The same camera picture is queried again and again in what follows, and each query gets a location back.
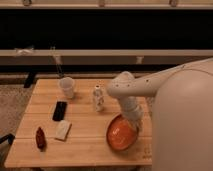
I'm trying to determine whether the white rectangular sponge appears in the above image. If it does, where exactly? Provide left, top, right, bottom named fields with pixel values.
left=55, top=120, right=72, bottom=141

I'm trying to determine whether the white patterned small bottle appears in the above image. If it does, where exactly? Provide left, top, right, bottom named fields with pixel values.
left=93, top=85, right=104, bottom=112

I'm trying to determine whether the clear plastic cup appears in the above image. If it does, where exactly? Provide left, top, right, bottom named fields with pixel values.
left=59, top=77, right=75, bottom=98

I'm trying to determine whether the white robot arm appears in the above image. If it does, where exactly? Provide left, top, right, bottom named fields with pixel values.
left=107, top=58, right=213, bottom=171

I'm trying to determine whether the black clamp at left edge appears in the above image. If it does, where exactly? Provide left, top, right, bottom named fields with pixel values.
left=0, top=134, right=15, bottom=144

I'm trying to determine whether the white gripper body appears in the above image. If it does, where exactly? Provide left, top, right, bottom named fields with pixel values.
left=123, top=105, right=143, bottom=121

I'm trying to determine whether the orange ceramic bowl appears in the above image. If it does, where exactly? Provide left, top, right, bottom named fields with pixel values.
left=106, top=115, right=139, bottom=151

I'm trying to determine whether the dark red chili pepper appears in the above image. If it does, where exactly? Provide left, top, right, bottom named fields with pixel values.
left=36, top=127, right=46, bottom=151

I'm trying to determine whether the black rectangular box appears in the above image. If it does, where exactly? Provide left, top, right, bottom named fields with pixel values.
left=52, top=101, right=67, bottom=121

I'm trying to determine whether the wooden table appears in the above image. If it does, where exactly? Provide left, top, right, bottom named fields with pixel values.
left=5, top=79, right=152, bottom=168

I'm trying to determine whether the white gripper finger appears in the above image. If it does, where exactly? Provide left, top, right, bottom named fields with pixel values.
left=136, top=119, right=143, bottom=131

